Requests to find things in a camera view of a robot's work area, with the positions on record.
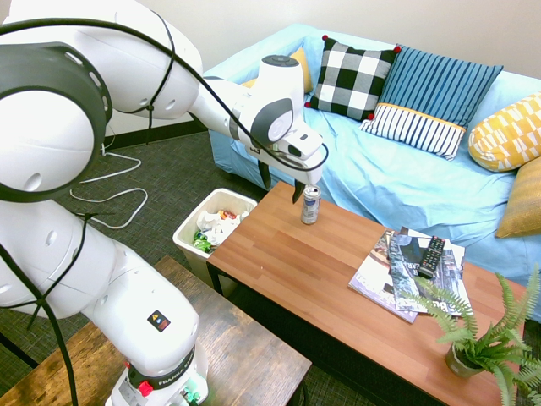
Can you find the green snack wrapper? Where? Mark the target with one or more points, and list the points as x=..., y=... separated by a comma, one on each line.
x=202, y=243

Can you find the mustard textured pillow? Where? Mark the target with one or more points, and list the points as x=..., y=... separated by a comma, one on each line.
x=524, y=203

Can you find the stack of magazines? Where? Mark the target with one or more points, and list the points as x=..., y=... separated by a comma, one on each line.
x=374, y=279

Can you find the light blue sofa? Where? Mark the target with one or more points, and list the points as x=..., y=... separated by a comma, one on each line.
x=380, y=177

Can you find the white plastic trash bin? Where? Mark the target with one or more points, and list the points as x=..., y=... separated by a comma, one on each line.
x=186, y=237

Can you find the wooden coffee table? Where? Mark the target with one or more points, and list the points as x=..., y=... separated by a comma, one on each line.
x=321, y=270

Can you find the plain yellow pillow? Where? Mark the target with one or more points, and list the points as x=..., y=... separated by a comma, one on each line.
x=304, y=72

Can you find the green fern plant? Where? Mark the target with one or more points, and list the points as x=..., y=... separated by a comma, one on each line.
x=503, y=338

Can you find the black metal stand leg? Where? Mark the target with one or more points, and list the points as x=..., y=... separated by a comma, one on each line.
x=19, y=351

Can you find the dark cover magazine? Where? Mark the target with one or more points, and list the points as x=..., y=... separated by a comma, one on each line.
x=448, y=292

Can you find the yellow white patterned pillow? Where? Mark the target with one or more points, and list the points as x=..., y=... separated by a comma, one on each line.
x=507, y=135

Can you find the crumpled white paper trash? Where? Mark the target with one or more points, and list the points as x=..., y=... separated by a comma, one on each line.
x=217, y=228

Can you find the black white checked pillow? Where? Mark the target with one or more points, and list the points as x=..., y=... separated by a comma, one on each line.
x=351, y=80

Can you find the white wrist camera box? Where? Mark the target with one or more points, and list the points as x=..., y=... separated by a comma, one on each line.
x=304, y=141

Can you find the blue striped pillow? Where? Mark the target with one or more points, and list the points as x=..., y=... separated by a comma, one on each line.
x=435, y=84

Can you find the silver blue drink can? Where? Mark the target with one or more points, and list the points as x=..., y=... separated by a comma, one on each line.
x=310, y=209

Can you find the black remote control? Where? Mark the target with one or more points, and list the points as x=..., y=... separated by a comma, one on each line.
x=432, y=258

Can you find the grey plant pot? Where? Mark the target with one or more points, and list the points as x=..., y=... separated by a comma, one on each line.
x=460, y=363

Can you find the red orange snack wrapper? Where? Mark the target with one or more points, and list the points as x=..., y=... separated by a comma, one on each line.
x=230, y=215

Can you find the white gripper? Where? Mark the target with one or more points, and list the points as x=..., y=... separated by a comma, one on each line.
x=307, y=170

